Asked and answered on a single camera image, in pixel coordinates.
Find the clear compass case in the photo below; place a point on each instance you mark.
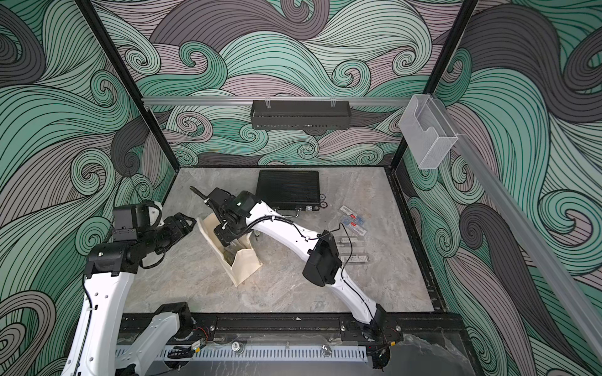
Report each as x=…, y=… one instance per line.
x=355, y=258
x=351, y=241

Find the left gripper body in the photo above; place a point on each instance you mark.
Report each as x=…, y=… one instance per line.
x=169, y=233

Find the aluminium rail back wall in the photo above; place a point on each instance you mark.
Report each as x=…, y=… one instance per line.
x=247, y=101

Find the black wall shelf tray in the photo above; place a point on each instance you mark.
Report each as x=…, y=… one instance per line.
x=311, y=115

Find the aluminium rail wall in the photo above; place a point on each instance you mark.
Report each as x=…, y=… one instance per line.
x=478, y=148
x=247, y=101

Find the cream canvas tote bag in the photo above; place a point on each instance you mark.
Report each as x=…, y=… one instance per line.
x=239, y=258

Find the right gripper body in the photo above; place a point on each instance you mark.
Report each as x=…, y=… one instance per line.
x=229, y=232

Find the white slotted cable duct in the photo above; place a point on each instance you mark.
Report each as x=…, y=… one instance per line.
x=282, y=353

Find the black metal briefcase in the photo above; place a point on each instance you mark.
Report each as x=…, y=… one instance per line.
x=290, y=190

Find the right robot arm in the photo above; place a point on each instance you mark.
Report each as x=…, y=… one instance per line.
x=323, y=265

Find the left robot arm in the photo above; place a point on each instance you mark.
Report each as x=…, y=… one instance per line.
x=109, y=273

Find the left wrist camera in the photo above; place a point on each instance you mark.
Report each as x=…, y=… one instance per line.
x=132, y=221

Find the aluminium rail right wall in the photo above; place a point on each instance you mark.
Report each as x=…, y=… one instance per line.
x=478, y=148

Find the clear acrylic wall holder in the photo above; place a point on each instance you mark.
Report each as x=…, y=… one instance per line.
x=427, y=128

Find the red label refill case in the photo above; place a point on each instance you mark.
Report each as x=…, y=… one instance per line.
x=347, y=221

